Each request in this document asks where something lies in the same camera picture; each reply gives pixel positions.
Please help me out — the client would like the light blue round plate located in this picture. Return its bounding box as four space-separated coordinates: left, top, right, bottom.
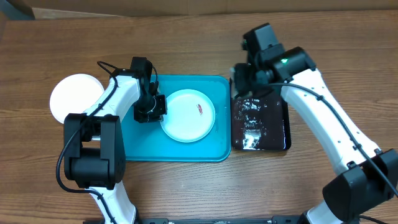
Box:
160 89 215 143

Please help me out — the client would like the white round plate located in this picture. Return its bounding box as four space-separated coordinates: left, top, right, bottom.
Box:
49 73 104 124

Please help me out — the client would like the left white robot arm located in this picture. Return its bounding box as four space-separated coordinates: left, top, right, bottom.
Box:
56 68 166 223

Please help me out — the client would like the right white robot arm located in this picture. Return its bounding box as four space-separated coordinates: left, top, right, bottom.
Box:
229 47 397 223

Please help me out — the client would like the black rectangular water tray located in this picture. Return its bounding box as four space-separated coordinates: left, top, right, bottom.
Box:
231 89 291 151

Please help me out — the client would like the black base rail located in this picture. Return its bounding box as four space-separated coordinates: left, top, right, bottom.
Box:
133 215 308 224

